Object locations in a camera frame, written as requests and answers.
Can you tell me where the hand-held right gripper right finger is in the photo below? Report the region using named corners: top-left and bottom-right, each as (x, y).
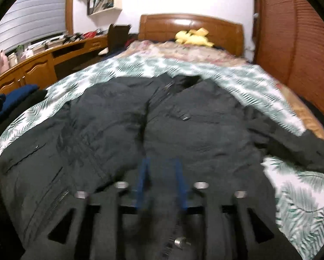
top-left (174, 158), bottom-right (295, 260)

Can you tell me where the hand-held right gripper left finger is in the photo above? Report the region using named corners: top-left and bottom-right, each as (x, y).
top-left (44, 157), bottom-right (152, 260)

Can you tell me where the black jacket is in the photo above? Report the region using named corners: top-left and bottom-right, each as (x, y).
top-left (0, 74), bottom-right (324, 260)

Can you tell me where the leaf print blanket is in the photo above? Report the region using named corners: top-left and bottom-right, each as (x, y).
top-left (0, 51), bottom-right (324, 260)

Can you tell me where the floral quilt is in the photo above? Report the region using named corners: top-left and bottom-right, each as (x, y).
top-left (116, 40), bottom-right (324, 141)

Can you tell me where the dark chair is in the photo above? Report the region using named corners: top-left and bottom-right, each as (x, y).
top-left (107, 24), bottom-right (133, 54)

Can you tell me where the person's dark jacket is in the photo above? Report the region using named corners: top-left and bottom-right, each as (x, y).
top-left (0, 165), bottom-right (26, 260)

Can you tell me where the yellow plush toy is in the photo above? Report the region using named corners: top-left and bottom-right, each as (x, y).
top-left (175, 28), bottom-right (214, 47)

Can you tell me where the dark blue cloth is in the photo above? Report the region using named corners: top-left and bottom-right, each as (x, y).
top-left (0, 84), bottom-right (41, 130)

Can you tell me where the wooden desk cabinet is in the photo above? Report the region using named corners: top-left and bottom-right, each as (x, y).
top-left (0, 35), bottom-right (110, 98)

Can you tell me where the wooden headboard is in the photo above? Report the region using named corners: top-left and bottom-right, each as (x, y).
top-left (138, 13), bottom-right (245, 58)

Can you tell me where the pile of desk clutter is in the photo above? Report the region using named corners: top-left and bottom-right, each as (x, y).
top-left (0, 28), bottom-right (108, 80)

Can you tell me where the pink bottle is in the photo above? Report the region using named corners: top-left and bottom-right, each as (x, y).
top-left (0, 50), bottom-right (10, 74)

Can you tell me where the wooden louvered wardrobe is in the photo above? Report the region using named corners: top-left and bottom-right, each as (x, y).
top-left (253, 0), bottom-right (324, 125)

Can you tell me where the grey window blind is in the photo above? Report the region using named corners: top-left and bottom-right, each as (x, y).
top-left (0, 0), bottom-right (68, 58)

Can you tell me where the wooden window frame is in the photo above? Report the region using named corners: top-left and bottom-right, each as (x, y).
top-left (65, 0), bottom-right (76, 35)

